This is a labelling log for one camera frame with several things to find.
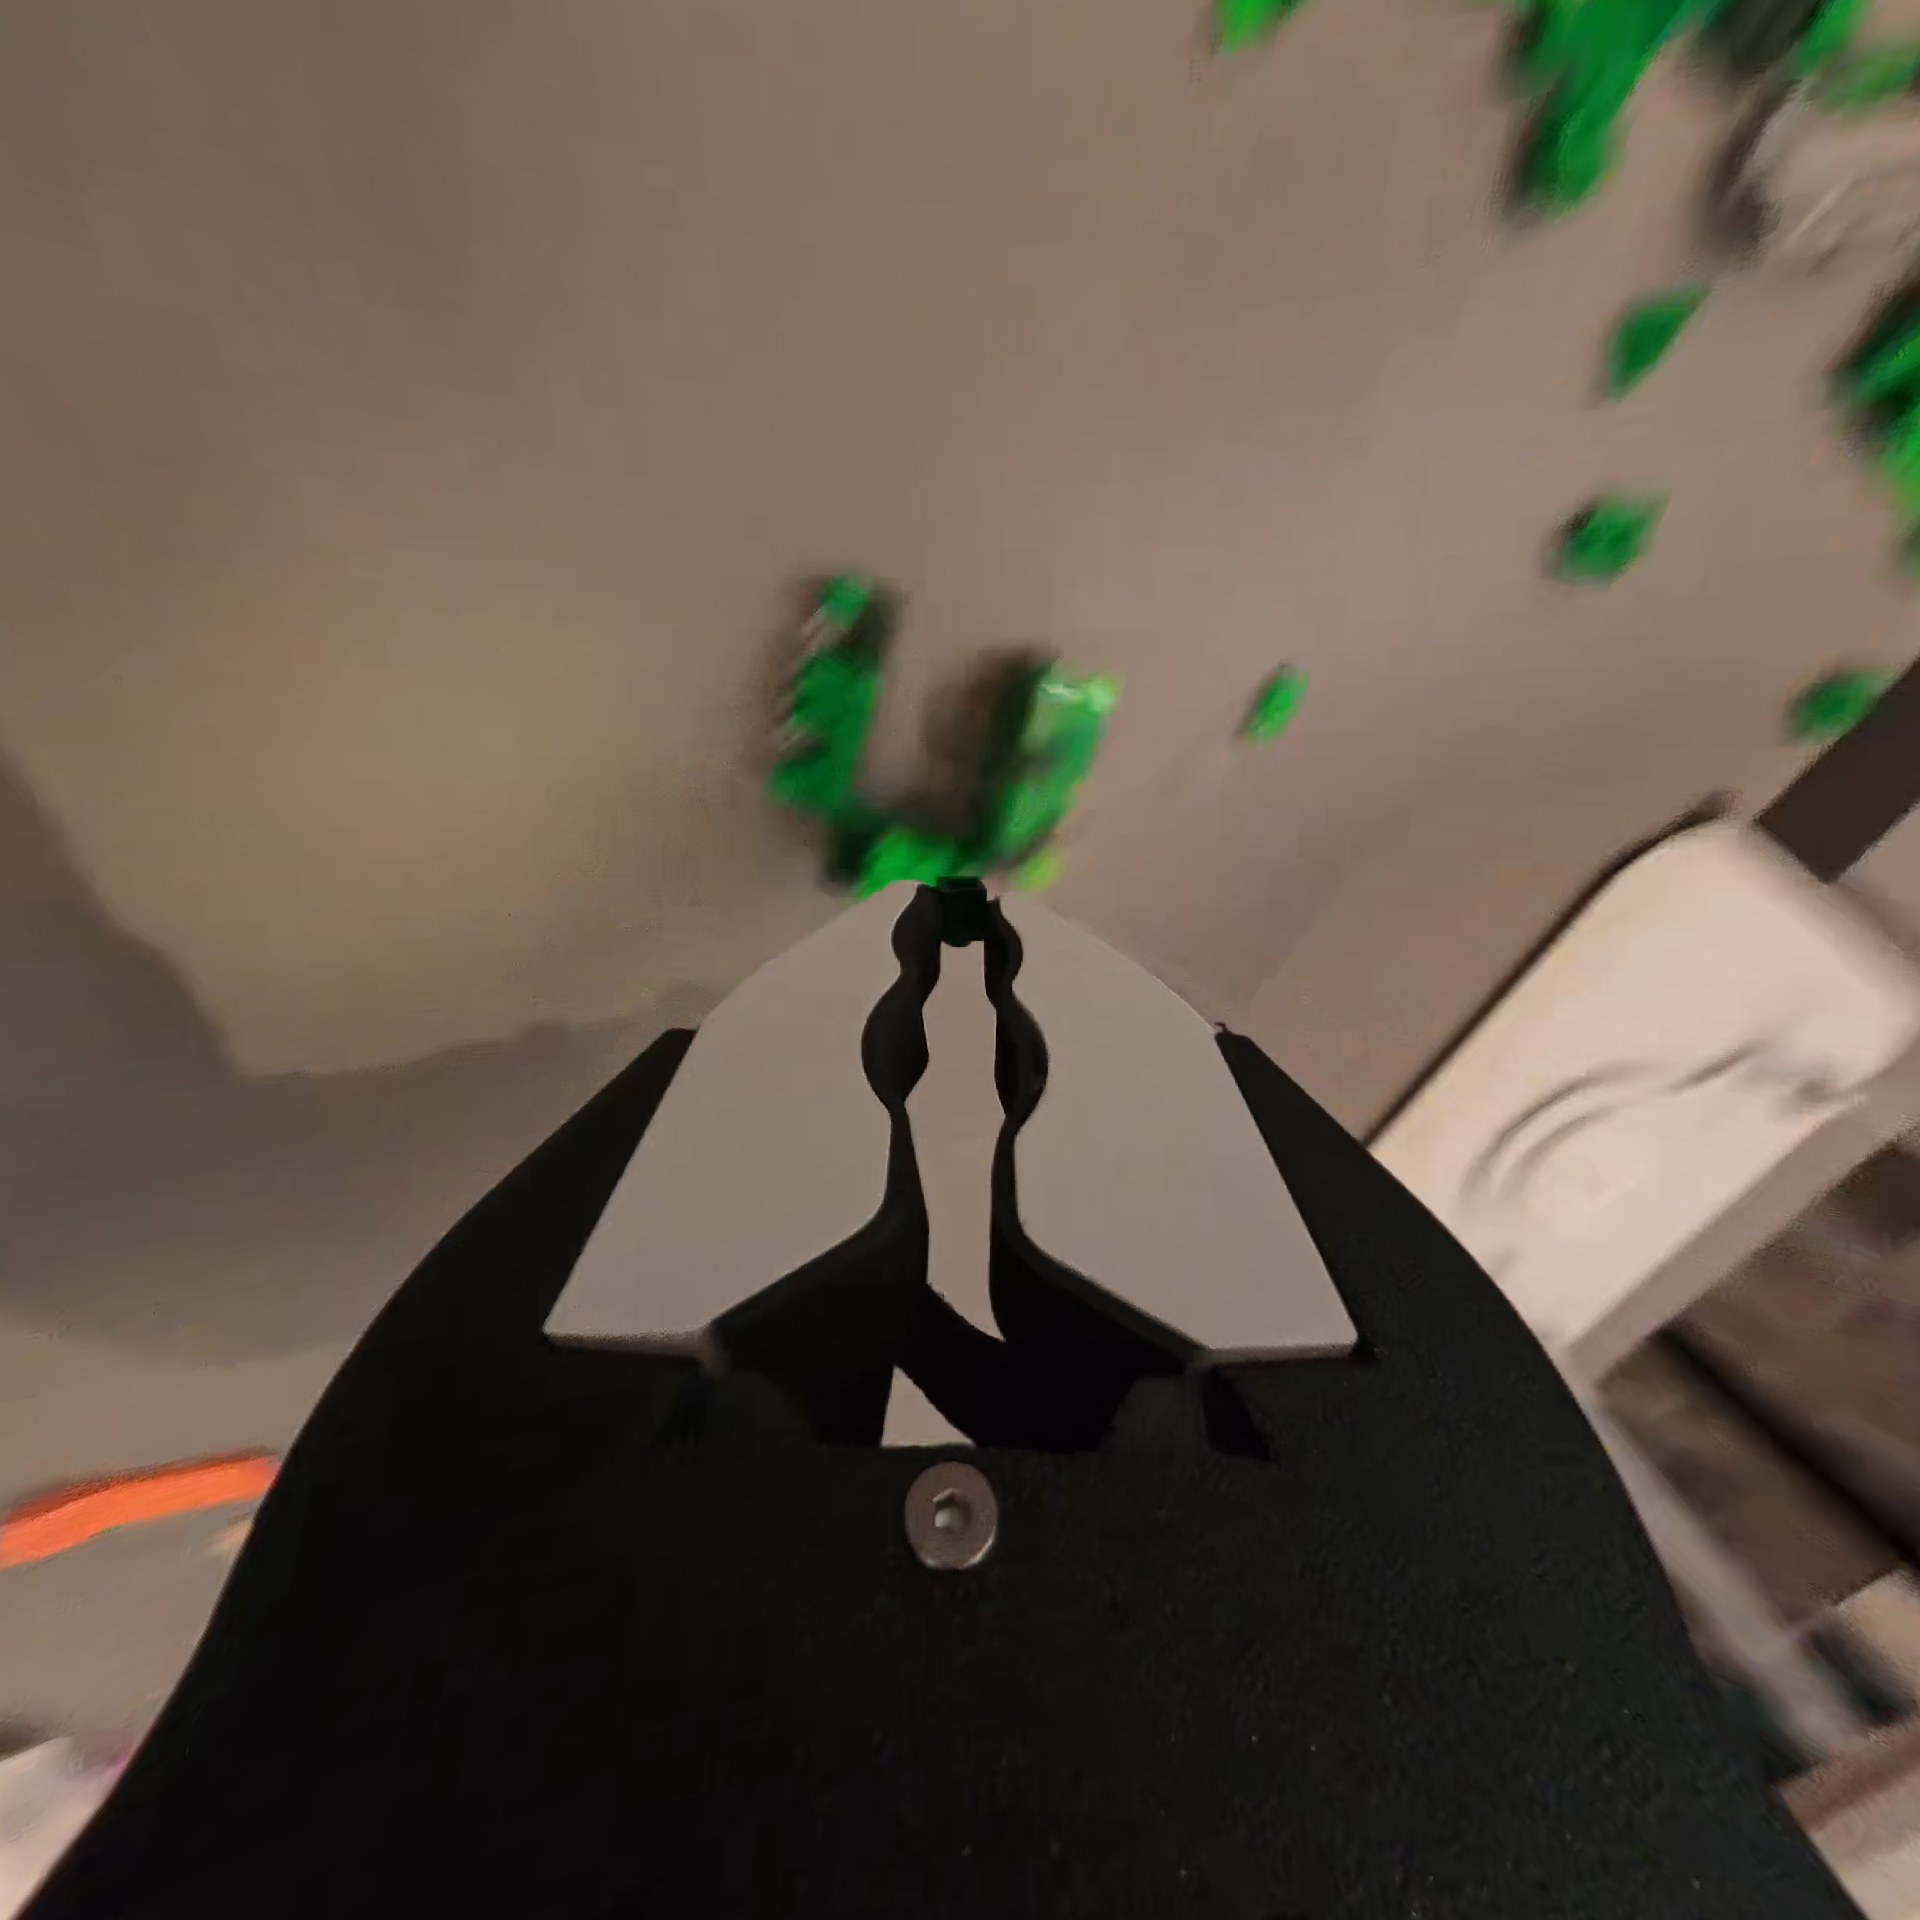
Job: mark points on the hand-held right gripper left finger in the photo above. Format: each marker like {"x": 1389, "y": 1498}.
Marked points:
{"x": 720, "y": 1171}

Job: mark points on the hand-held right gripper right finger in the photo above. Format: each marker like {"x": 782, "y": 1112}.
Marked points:
{"x": 1170, "y": 1171}

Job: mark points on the dark green brick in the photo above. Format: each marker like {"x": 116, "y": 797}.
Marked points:
{"x": 957, "y": 908}

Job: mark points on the grey desk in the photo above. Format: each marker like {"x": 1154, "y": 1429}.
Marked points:
{"x": 600, "y": 374}

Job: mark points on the green brick cluster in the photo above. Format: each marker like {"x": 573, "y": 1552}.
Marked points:
{"x": 841, "y": 720}

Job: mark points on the book stand with white base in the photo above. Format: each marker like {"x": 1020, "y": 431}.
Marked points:
{"x": 1650, "y": 1051}

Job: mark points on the orange red strip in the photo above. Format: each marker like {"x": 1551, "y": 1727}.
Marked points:
{"x": 121, "y": 1508}

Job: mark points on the pile of green bricks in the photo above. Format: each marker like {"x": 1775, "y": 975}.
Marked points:
{"x": 1574, "y": 90}

